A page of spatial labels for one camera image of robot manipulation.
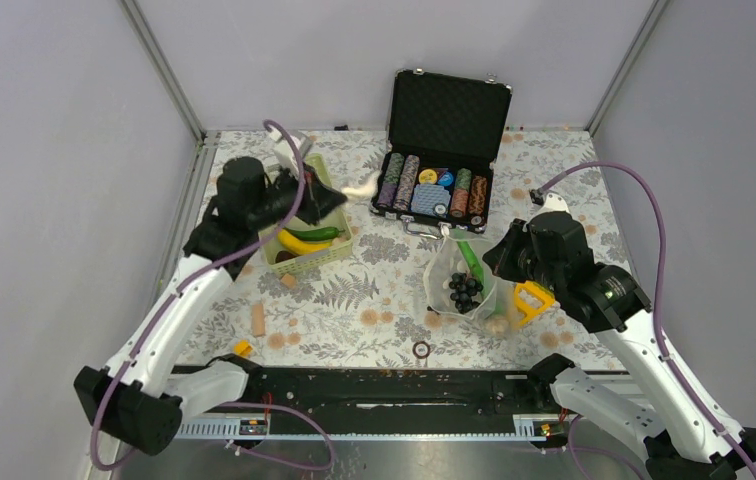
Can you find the wooden cylinder block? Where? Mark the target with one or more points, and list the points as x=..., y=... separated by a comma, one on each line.
x=258, y=321

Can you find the black poker chip case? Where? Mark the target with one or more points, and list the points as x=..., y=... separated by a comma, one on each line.
x=444, y=135

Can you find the garlic bulb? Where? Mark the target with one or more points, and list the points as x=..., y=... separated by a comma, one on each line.
x=497, y=325

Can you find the yellow banana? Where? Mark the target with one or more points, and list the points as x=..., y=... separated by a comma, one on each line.
x=299, y=247

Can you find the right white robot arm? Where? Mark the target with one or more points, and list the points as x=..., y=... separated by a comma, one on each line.
x=682, y=432

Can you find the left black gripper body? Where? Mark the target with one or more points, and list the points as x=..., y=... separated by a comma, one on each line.
x=282, y=200

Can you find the white mushroom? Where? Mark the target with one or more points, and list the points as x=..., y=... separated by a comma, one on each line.
x=364, y=190

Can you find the small dark green pepper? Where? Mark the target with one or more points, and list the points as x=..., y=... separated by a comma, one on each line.
x=316, y=235

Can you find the long green pepper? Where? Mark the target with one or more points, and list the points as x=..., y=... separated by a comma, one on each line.
x=469, y=252

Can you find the yellow plastic triangle tool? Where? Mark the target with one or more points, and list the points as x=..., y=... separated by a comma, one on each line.
x=531, y=300

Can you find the clear zip top bag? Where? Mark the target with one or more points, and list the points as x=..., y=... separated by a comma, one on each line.
x=436, y=279

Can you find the black grape bunch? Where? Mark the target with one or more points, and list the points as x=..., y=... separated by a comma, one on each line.
x=465, y=292

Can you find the light green plastic basket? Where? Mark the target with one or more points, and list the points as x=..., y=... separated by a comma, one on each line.
x=286, y=254

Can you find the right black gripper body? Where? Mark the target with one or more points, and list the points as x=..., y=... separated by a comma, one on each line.
x=518, y=260

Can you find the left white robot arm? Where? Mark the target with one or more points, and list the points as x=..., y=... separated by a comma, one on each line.
x=135, y=397

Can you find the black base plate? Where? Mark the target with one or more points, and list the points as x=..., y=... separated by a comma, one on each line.
x=292, y=403

